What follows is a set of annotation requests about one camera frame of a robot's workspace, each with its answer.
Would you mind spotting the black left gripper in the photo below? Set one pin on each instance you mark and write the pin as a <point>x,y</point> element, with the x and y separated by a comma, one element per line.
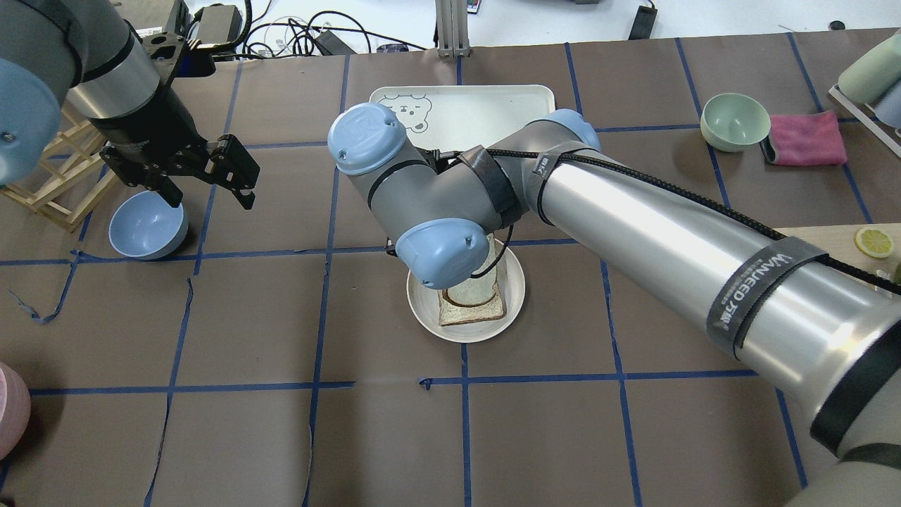
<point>136,137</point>

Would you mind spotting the white round plate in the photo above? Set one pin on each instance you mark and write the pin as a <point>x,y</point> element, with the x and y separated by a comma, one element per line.
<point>425,305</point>

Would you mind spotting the bread slice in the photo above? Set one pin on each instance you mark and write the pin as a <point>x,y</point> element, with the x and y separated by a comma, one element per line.
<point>475,292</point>
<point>454,313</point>

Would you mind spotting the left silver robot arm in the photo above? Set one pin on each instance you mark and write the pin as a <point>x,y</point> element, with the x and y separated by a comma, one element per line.
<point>83,53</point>

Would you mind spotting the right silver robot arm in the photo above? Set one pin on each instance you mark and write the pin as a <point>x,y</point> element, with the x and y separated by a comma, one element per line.
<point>823,331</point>

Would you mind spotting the bread slice on plate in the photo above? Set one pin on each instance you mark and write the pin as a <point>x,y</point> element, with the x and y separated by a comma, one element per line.
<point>454,313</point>

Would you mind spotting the blue bowl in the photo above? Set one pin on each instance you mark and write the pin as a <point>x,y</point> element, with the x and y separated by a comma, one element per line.
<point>146,228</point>

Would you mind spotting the wooden dish rack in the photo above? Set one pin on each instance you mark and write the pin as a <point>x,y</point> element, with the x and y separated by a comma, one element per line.
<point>71,178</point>

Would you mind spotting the white bear tray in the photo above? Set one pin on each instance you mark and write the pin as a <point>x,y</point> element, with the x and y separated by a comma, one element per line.
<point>452,117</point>

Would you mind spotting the pink bowl with ice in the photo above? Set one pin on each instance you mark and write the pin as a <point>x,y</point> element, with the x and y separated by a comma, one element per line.
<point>15,409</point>

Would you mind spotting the black power adapter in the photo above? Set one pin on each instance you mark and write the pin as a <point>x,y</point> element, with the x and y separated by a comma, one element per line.
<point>644,22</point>

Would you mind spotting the green bowl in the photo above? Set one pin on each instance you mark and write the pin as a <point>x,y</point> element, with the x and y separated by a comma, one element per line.
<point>733,123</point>

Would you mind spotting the pink cloth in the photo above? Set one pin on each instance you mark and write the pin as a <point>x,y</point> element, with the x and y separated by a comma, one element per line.
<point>804,140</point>

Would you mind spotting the wooden cutting board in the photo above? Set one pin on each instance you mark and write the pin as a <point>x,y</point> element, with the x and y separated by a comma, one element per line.
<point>838,241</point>

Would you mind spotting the green cup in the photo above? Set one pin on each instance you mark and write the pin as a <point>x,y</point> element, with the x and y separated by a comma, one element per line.
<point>873,74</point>

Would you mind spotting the lemon half slice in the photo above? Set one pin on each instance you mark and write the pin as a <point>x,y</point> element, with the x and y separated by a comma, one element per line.
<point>874,242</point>

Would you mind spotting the blue cup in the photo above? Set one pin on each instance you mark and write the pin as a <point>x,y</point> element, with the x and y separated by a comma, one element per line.
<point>887,110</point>

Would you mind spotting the aluminium frame post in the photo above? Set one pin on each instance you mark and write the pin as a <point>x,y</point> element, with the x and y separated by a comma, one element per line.
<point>452,29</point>

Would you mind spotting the white wire cup rack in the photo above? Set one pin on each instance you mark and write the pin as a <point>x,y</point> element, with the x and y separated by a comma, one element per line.
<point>866,116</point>

